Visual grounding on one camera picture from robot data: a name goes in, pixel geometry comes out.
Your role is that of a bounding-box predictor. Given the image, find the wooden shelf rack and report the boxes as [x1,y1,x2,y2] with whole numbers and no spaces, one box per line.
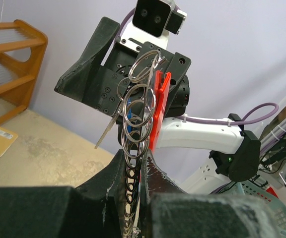
[0,19,48,124]

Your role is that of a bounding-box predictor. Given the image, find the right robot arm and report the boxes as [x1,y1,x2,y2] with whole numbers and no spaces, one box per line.
[54,17,260,196]

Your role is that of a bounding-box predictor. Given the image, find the blue key tag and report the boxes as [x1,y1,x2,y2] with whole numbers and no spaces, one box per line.
[127,109,132,128]

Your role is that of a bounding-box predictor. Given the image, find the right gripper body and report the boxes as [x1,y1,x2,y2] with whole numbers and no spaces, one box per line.
[82,42,191,118]

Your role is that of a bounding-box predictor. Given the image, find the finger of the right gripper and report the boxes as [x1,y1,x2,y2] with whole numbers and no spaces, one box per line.
[54,17,120,101]

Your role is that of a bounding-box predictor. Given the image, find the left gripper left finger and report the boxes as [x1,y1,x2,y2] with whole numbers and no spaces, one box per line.
[0,150,125,238]

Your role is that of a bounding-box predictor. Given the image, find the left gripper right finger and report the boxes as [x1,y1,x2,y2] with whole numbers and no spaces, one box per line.
[140,150,281,238]

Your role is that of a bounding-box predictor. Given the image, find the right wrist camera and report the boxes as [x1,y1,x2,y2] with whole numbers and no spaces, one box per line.
[123,0,188,54]

